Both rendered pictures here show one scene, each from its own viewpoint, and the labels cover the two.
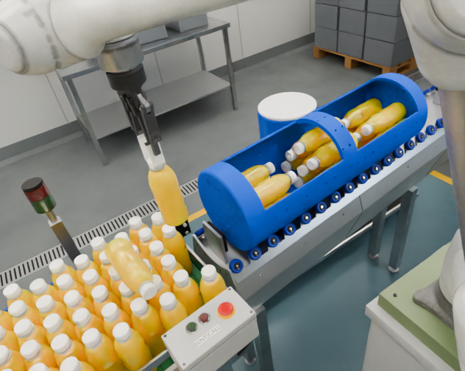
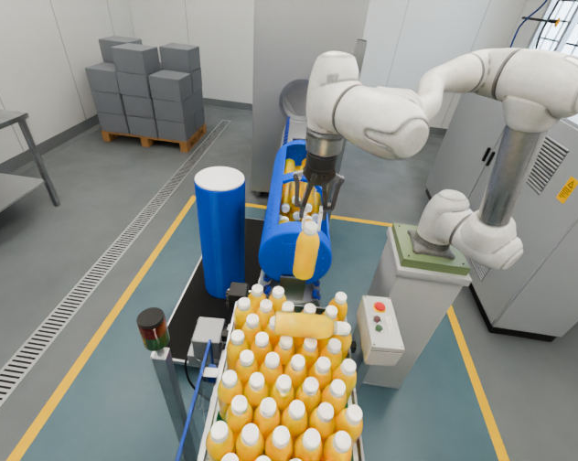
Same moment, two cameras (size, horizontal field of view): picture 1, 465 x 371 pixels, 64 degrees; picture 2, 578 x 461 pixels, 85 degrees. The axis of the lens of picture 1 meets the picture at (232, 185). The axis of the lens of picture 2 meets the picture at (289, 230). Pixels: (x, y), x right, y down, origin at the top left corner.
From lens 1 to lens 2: 95 cm
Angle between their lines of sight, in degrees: 47
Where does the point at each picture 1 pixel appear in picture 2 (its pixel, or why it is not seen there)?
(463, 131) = (528, 147)
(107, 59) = (337, 145)
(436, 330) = (434, 260)
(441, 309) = (429, 250)
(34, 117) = not seen: outside the picture
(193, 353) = (397, 338)
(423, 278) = (406, 242)
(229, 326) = (390, 313)
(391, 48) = (183, 127)
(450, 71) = (545, 124)
